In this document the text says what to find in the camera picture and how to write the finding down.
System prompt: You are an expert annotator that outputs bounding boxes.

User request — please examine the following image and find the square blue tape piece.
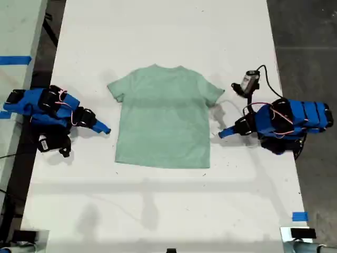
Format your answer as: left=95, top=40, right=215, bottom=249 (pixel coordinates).
left=292, top=211, right=309, bottom=222

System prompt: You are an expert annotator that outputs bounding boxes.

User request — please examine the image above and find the small black box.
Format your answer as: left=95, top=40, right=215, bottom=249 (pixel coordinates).
left=12, top=230, right=37, bottom=242
left=290, top=228, right=316, bottom=239

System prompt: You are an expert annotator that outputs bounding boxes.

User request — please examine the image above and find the white side table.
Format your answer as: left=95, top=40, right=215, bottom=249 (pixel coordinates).
left=0, top=0, right=49, bottom=209

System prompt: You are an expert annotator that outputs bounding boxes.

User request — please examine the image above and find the pale green T-shirt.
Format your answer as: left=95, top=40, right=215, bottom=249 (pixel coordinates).
left=106, top=63, right=226, bottom=169

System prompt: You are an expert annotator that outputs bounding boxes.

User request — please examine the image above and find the black camera stalk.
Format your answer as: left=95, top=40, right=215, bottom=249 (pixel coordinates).
left=58, top=131, right=72, bottom=158
left=231, top=82, right=255, bottom=106

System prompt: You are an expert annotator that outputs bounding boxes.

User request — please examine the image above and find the black camera cable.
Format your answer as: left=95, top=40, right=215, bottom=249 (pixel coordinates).
left=256, top=64, right=284, bottom=98

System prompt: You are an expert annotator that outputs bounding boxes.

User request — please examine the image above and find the long blue tape strip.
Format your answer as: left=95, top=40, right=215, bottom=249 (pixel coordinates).
left=0, top=55, right=32, bottom=65

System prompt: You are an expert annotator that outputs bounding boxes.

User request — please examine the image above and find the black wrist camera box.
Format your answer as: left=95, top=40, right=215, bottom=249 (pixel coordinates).
left=241, top=70, right=260, bottom=94
left=38, top=134, right=51, bottom=153

